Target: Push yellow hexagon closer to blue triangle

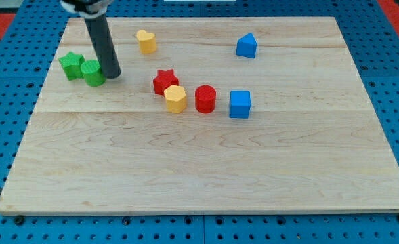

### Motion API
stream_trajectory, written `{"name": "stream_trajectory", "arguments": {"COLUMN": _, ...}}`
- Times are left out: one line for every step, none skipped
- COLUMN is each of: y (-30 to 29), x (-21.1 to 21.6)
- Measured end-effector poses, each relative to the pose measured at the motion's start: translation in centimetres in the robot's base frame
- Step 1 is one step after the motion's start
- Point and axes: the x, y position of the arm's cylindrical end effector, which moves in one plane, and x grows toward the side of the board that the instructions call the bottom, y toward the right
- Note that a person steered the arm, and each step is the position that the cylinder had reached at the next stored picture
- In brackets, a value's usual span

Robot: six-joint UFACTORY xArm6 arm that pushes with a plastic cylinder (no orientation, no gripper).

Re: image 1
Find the green star block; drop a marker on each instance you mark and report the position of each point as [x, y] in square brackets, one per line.
[71, 65]

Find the light wooden board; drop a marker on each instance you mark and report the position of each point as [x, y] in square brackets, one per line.
[312, 143]

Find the yellow hexagon block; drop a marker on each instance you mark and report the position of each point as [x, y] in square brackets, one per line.
[175, 97]

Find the blue cube block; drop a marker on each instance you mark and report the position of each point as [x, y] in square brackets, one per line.
[240, 104]

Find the green cylinder block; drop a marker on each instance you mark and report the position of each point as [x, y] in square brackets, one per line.
[92, 73]

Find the yellow heart block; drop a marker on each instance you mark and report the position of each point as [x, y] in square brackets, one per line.
[146, 41]

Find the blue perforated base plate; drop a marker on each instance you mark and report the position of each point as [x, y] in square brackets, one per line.
[370, 28]

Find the red star block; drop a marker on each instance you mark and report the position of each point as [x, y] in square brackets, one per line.
[163, 80]

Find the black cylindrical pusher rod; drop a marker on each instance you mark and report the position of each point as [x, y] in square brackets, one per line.
[101, 39]

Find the red cylinder block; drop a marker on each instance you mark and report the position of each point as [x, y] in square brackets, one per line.
[205, 99]

